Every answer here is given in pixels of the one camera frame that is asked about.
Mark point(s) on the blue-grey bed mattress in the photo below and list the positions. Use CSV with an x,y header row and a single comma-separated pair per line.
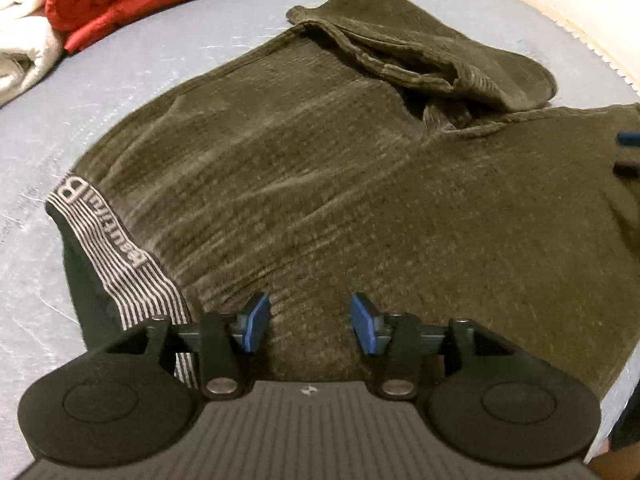
x,y
150,70

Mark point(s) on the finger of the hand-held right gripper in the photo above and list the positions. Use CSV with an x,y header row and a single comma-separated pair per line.
x,y
627,168
629,138

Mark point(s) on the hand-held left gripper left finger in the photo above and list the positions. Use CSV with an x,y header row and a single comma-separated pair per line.
x,y
256,322

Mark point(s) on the white cloth pile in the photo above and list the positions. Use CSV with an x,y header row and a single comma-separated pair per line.
x,y
22,45

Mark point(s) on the wooden bed frame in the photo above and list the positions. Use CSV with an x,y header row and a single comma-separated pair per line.
x,y
590,35

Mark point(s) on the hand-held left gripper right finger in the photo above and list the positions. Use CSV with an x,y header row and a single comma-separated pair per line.
x,y
363,321

